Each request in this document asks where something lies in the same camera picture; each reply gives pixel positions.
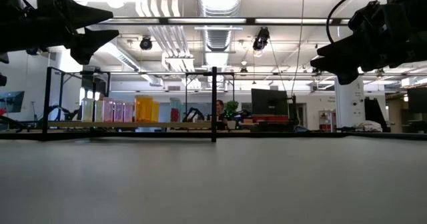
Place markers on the large black monitor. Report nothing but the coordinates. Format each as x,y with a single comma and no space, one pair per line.
269,102

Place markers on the silver ventilation duct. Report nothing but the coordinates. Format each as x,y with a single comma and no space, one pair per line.
218,17

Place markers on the monitor showing blue picture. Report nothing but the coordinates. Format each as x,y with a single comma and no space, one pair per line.
11,102

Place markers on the grey table mat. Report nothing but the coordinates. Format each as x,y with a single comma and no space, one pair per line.
133,190

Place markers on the black overhead camera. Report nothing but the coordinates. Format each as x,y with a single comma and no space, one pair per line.
262,39

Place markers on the red storage bins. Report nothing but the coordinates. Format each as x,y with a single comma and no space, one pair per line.
273,119

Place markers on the black metal shelf frame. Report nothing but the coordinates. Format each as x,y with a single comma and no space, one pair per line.
214,100

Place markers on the white cloth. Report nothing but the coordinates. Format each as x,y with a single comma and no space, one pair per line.
368,126

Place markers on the black ceiling spotlight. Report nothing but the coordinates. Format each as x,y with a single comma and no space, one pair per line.
145,43
33,52

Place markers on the black screen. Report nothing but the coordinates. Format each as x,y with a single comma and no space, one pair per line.
417,109

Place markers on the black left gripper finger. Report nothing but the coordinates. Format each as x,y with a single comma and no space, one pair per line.
88,42
86,15

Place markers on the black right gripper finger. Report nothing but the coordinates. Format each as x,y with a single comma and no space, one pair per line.
347,47
347,67

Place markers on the person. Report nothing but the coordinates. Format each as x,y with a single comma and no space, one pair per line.
220,108

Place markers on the small potted plant white pot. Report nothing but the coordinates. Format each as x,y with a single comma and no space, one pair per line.
231,107

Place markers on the black background robot arm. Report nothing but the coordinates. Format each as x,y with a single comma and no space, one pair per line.
193,113

